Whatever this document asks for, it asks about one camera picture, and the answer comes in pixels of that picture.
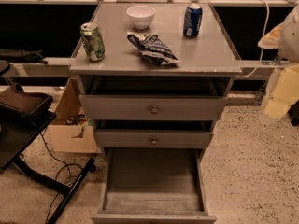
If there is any blue pepsi can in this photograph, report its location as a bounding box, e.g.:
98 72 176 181
183 3 203 38

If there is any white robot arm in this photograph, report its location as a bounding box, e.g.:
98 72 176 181
258 5 299 123

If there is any grey drawer cabinet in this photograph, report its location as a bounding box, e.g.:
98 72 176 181
70 3 241 152

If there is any grey middle drawer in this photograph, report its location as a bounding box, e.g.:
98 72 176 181
95 120 214 149

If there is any grey top drawer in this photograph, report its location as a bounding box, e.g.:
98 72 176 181
78 76 228 122

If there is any grey open bottom drawer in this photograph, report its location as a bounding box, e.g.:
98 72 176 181
91 148 217 224

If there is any green soda can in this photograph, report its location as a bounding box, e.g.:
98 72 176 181
80 22 105 62

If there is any blue chip bag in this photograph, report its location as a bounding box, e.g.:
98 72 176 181
127 34 179 66

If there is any cardboard box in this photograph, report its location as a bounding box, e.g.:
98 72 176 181
48 78 100 153

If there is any white bowl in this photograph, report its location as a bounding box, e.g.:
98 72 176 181
126 5 156 29

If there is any black floor cable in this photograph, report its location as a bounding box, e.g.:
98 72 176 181
39 133 84 224

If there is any white cable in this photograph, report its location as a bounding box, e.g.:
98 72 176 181
235 0 271 79

